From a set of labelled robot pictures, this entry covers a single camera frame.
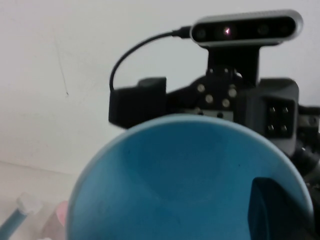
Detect pink plastic cup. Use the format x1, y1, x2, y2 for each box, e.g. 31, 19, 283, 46
41, 199, 70, 240

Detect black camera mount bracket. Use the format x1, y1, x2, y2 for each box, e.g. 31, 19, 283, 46
205, 45, 261, 86

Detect black camera cable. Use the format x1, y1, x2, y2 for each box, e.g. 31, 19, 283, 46
108, 25, 194, 93

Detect blue plastic cup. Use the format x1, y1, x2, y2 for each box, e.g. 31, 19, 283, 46
65, 113, 315, 240

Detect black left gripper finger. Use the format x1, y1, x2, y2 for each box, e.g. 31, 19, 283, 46
248, 176, 314, 240

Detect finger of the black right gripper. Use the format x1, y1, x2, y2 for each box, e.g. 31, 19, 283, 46
108, 76, 168, 130
236, 77, 300, 158

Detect blue cup stand white caps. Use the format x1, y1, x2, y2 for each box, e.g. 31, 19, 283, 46
0, 191, 42, 240

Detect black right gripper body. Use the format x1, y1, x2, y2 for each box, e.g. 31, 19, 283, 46
164, 67, 245, 124

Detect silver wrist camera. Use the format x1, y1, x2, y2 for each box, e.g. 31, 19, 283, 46
189, 9, 305, 48

